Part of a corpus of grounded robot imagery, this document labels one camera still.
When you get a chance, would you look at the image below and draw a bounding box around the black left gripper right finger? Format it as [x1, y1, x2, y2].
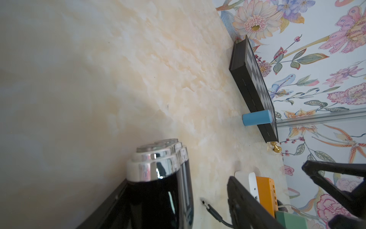
[227, 176, 282, 229]

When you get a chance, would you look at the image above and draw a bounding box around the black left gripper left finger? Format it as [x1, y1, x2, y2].
[77, 180, 129, 229]

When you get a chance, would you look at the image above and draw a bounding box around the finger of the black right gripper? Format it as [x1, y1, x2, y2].
[328, 215, 366, 229]
[302, 160, 366, 218]

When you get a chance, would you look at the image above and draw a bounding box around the black shaver cable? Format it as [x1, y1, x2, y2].
[201, 198, 234, 229]

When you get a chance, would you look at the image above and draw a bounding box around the black electric shaver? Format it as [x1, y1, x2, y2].
[126, 138, 194, 229]

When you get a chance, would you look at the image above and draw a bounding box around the orange power strip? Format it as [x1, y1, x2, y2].
[256, 177, 278, 218]

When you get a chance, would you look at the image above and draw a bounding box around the white power strip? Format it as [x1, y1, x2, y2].
[234, 170, 260, 203]

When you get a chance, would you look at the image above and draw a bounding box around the green usb charger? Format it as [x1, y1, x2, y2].
[275, 211, 308, 229]

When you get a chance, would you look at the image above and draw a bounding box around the gold chess pawn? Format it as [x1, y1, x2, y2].
[271, 142, 282, 153]

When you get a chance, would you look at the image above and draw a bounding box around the light blue cylinder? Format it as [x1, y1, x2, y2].
[242, 110, 273, 126]

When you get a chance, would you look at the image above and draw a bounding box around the black silver chessboard box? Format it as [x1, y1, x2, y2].
[229, 38, 278, 142]

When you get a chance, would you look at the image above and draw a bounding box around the aluminium frame post right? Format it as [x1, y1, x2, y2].
[276, 108, 366, 127]

